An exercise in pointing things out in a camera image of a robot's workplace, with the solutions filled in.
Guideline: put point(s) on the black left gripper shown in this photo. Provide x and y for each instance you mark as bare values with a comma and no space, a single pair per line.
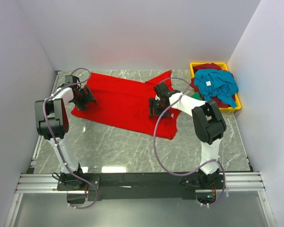
88,100

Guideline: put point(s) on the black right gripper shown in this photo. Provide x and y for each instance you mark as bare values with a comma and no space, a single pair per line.
152,103

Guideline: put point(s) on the bright red t shirt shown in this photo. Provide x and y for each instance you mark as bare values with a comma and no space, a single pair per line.
124,104

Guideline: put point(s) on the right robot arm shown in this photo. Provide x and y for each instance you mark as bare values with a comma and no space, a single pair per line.
209,126

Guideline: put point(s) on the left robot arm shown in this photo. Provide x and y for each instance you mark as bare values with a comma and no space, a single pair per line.
52,122

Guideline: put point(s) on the green shirt in bin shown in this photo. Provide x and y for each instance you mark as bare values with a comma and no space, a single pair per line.
197,96

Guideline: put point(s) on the blue t shirt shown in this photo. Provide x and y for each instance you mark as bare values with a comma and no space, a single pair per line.
216,83

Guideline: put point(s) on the dark red shirt in bin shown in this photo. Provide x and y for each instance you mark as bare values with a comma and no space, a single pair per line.
197,67

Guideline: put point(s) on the black base beam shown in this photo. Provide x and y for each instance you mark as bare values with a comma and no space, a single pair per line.
114,186

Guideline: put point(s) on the aluminium side rail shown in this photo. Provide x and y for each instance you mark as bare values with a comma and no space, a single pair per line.
33,161

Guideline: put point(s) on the aluminium front rail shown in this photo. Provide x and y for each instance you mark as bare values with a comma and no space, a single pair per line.
235,182

